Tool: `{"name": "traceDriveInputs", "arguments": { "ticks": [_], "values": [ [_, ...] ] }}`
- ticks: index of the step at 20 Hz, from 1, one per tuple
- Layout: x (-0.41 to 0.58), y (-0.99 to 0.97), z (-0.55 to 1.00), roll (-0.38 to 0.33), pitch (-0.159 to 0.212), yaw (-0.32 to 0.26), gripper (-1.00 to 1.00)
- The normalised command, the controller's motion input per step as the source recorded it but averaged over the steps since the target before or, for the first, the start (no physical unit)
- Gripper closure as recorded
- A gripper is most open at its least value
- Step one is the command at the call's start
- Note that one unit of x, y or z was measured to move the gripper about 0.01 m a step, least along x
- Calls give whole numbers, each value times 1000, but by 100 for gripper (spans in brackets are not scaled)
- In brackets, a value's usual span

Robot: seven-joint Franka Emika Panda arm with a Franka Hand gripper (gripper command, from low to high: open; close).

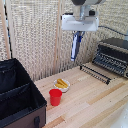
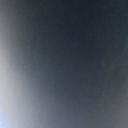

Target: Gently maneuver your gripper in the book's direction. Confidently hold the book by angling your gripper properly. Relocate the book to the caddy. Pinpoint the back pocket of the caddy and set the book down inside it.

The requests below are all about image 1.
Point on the short yellow banana piece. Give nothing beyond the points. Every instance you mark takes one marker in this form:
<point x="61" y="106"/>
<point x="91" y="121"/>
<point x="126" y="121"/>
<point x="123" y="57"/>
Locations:
<point x="58" y="85"/>

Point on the black toaster oven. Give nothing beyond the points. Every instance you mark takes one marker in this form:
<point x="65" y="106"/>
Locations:
<point x="112" y="56"/>

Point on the black fabric storage case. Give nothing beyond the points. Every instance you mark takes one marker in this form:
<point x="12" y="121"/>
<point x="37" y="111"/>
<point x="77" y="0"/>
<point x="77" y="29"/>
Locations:
<point x="16" y="93"/>

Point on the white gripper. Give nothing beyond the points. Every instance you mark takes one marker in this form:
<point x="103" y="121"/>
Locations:
<point x="80" y="24"/>

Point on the white round plate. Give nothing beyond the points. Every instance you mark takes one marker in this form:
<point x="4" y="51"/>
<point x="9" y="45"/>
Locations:
<point x="62" y="89"/>

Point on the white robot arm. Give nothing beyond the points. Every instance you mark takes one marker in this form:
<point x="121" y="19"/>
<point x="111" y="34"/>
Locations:
<point x="83" y="6"/>

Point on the red plastic cup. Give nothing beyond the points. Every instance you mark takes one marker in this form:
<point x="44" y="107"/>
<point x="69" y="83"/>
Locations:
<point x="55" y="97"/>

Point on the woven wicker screen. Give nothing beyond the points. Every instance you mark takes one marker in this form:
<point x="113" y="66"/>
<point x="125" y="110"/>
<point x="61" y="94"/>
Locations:
<point x="33" y="36"/>

